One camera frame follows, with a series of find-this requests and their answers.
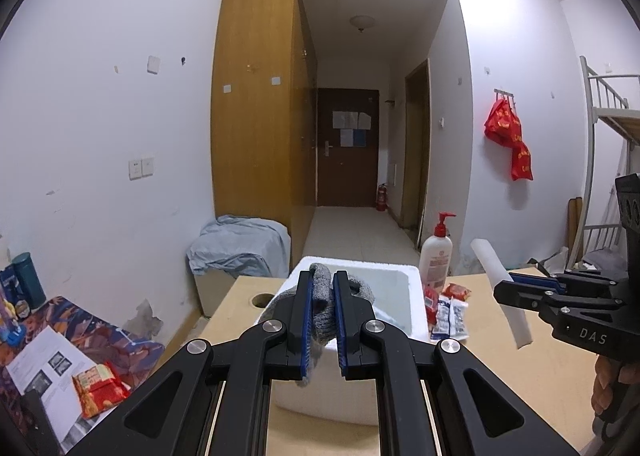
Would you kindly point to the white wall switches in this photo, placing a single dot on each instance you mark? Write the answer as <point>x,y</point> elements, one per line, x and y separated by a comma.
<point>140,168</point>

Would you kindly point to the blue grey cloth heap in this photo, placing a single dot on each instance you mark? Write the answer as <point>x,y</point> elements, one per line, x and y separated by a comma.
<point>241,246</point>

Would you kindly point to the wooden wardrobe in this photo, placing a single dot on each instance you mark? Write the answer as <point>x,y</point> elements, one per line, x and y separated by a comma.
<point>263,115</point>

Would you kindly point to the red hanging bags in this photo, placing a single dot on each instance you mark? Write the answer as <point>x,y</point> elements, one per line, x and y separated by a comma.
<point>503,127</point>

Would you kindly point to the ceiling lamp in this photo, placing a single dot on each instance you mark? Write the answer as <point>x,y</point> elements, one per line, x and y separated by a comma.
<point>362,23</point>

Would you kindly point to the white styrofoam box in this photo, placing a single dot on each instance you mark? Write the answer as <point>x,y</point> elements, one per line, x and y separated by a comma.
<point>338,389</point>

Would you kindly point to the grey sock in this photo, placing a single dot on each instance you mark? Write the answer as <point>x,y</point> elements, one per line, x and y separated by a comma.
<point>323,327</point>

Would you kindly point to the side doorway frame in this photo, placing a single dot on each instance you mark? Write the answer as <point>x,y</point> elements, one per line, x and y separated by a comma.
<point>417,148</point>

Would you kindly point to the silver blue sachet pack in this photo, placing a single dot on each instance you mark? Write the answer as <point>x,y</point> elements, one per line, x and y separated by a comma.
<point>450,320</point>

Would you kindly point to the person's right hand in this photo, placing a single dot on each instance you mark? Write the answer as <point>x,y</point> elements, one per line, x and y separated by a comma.
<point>607,374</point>

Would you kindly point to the dark brown entrance door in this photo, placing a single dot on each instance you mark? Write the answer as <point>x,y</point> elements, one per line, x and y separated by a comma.
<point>348,129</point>

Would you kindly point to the white lotion pump bottle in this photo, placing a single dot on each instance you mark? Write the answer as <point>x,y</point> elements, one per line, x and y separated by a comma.
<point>435,255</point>

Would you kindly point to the white printed paper sheet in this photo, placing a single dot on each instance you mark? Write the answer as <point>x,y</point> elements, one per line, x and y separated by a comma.
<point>47,364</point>

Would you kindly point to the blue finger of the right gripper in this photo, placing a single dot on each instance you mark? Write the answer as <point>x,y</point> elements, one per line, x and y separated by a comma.
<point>535,298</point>
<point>545,280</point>

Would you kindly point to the red fire extinguisher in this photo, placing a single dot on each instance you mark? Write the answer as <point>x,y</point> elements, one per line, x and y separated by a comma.
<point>381,198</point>

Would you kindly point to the metal bunk bed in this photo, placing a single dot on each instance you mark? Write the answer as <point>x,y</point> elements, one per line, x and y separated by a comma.
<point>612,124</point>

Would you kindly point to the white foam tube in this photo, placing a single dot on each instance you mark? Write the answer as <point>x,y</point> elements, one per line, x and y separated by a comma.
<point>501,283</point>

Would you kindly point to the red orange snack bag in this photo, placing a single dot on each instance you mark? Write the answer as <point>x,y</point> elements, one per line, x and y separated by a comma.
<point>99,388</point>

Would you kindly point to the small red snack packet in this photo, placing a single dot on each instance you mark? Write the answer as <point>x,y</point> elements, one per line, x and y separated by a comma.
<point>456,291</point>

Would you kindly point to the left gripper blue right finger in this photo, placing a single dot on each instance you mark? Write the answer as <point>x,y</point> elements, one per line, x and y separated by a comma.
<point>440,398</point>

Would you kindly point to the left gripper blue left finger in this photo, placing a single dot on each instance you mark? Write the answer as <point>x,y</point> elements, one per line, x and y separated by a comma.
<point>212,400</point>

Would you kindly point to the dark teal cup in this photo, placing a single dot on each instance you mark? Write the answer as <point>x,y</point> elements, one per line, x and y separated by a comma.
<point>26,274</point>

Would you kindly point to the red wet wipes pack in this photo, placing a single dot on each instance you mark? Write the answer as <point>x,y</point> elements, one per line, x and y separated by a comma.
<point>431,298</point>

